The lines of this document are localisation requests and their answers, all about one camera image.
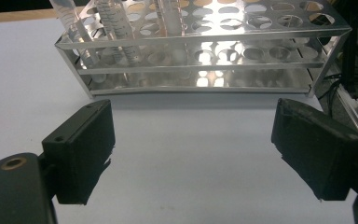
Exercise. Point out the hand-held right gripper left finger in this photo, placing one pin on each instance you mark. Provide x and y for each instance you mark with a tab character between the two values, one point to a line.
80	149

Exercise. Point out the white table mat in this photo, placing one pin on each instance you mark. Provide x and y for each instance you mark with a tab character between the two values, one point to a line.
183	155

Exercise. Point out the black metal stand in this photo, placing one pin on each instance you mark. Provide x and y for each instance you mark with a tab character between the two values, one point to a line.
350	62

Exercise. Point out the metal test tube rack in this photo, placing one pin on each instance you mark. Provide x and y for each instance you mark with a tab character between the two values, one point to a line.
245	34

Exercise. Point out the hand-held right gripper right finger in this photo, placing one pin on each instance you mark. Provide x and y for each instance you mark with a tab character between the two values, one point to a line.
317	149

